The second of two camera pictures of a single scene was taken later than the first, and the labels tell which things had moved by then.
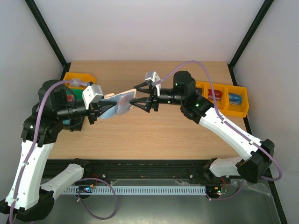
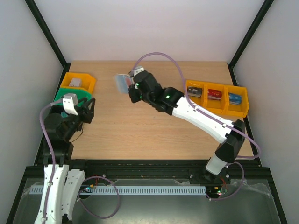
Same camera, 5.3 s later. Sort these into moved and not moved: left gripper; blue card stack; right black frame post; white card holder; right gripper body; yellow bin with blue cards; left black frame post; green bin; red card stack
Moved: white card holder; right gripper body; left gripper
Not moved: red card stack; yellow bin with blue cards; right black frame post; left black frame post; green bin; blue card stack
